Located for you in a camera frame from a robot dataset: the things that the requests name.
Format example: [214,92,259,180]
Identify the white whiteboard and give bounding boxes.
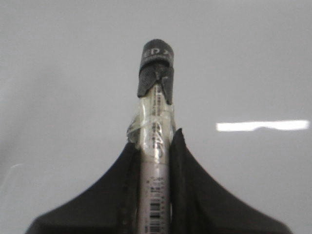
[0,0,312,234]

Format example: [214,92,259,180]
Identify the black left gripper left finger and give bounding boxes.
[26,143,140,234]

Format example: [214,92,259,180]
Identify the taped whiteboard marker pen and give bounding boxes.
[127,39,176,234]

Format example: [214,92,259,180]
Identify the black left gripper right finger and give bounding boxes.
[170,129,291,234]

